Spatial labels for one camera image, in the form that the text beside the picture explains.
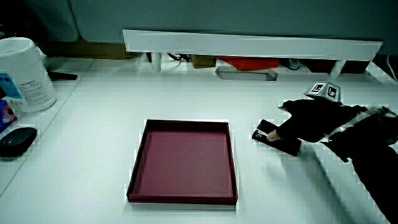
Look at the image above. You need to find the person's right hand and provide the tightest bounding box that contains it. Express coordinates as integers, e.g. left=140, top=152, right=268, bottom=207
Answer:
left=266, top=81, right=368, bottom=144

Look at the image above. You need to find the person's right forearm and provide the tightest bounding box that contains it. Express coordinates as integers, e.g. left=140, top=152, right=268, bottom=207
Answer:
left=322, top=105, right=398, bottom=223

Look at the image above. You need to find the white desk shelf riser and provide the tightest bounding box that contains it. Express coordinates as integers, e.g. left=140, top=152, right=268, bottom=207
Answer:
left=122, top=29, right=384, bottom=78

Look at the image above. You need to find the white desk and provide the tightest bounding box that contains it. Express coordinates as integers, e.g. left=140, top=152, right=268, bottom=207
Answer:
left=0, top=55, right=398, bottom=224

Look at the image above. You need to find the orange box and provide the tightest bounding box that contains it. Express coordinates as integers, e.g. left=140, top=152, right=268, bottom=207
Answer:
left=217, top=56, right=280, bottom=71

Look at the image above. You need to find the small brown cardboard box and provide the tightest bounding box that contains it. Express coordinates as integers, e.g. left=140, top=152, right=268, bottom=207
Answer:
left=190, top=55, right=216, bottom=70

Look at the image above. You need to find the dark red shallow tray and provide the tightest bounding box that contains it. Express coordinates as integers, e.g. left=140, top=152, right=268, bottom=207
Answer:
left=126, top=119, right=239, bottom=206

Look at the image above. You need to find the grey partition panel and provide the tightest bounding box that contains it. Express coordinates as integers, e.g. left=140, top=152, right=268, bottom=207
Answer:
left=23, top=0, right=398, bottom=56

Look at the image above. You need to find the large brown cardboard box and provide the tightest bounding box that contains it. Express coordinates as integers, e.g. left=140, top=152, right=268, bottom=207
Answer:
left=43, top=37, right=139, bottom=60

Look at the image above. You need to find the white wipes canister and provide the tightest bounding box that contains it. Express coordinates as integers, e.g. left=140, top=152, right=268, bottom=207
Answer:
left=0, top=37, right=58, bottom=114

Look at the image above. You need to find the black computer mouse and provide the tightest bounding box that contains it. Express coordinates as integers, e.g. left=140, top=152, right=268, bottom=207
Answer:
left=0, top=126, right=38, bottom=159

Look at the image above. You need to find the colourful printed packet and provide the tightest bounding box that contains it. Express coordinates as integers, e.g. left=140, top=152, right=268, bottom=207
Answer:
left=0, top=98, right=18, bottom=134

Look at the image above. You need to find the grey metal rectangular frame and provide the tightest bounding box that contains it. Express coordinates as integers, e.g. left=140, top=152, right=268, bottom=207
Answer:
left=215, top=65, right=279, bottom=82

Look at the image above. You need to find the white cable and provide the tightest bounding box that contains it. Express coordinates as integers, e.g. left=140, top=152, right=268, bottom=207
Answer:
left=386, top=55, right=398, bottom=82

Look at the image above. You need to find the black cable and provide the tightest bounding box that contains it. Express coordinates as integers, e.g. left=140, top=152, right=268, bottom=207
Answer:
left=167, top=53, right=192, bottom=63

